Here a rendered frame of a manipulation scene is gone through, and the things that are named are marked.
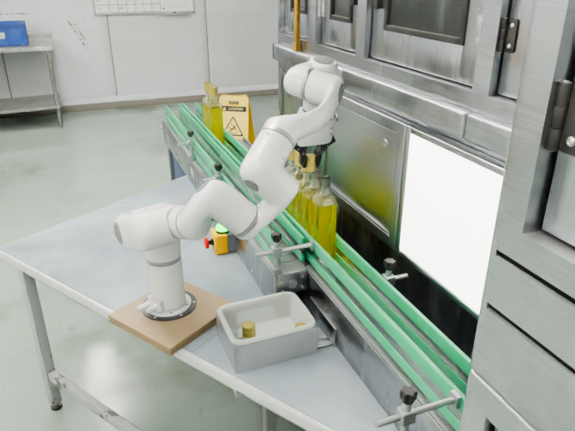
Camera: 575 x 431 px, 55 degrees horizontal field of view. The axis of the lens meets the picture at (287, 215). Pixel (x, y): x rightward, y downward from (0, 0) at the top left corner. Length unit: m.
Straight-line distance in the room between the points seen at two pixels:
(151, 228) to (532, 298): 0.95
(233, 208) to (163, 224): 0.20
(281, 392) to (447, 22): 0.91
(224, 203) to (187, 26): 6.26
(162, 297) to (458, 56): 0.97
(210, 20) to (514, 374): 7.03
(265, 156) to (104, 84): 6.22
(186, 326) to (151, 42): 6.03
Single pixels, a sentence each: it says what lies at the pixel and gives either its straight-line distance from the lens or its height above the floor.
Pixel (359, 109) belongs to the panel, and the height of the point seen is 1.30.
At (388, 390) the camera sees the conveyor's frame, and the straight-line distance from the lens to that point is 1.27.
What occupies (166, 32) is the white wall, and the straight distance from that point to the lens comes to 7.35.
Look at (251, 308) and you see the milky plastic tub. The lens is 1.51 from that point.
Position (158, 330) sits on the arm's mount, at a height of 0.77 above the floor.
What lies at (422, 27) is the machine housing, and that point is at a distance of 1.37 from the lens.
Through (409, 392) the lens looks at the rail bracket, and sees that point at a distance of 0.99.
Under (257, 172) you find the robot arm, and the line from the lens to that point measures 1.18.
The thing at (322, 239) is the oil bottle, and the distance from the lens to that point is 1.54.
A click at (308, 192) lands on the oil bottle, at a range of 1.54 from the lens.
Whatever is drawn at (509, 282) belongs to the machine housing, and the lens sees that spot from 0.60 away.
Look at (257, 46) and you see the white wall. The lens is 7.67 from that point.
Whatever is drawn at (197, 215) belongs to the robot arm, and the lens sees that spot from 1.21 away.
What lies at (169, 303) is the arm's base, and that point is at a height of 0.81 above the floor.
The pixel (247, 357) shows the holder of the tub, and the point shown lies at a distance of 1.39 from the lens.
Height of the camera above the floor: 1.67
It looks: 25 degrees down
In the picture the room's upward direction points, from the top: straight up
